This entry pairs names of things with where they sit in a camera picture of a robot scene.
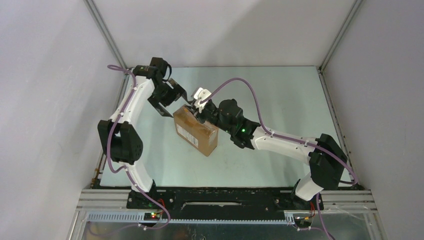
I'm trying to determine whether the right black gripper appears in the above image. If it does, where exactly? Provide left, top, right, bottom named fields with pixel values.
left=185, top=100, right=234, bottom=134

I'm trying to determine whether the right controller board with leds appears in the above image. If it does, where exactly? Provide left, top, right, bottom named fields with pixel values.
left=293, top=216, right=314, bottom=231

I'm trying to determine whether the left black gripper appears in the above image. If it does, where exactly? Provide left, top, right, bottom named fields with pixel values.
left=148, top=79, right=187, bottom=117

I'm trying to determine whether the left controller board with leds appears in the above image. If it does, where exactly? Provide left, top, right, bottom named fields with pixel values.
left=143, top=212, right=162, bottom=221

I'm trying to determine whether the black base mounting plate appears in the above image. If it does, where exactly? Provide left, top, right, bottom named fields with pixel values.
left=126, top=186, right=324, bottom=221

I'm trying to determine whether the left aluminium frame post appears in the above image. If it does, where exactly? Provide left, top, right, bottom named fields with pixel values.
left=83, top=0, right=128, bottom=69

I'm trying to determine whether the aluminium frame post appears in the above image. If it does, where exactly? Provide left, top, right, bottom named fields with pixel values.
left=83, top=0, right=128, bottom=69
left=317, top=0, right=365, bottom=72

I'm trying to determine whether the right aluminium frame post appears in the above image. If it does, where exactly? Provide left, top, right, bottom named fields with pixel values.
left=317, top=0, right=365, bottom=72

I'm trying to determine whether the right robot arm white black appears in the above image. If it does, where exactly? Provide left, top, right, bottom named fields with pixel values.
left=188, top=99, right=347, bottom=209

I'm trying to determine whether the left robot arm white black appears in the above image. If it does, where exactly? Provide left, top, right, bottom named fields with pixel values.
left=97, top=60, right=187, bottom=208

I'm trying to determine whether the controller board with leds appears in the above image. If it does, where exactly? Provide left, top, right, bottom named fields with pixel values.
left=143, top=212, right=162, bottom=221
left=293, top=216, right=314, bottom=231

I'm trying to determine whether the grey slotted cable duct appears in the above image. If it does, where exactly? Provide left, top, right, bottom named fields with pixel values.
left=86, top=211, right=299, bottom=226

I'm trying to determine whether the brown cardboard express box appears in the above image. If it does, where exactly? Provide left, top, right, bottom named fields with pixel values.
left=173, top=105, right=219, bottom=157

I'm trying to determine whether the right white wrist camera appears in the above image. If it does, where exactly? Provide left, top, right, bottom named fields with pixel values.
left=192, top=87, right=212, bottom=113

